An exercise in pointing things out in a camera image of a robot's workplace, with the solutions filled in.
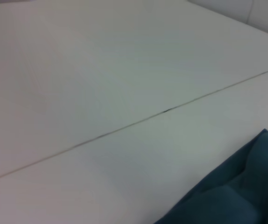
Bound teal FREE print t-shirt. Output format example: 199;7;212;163
154;123;268;224

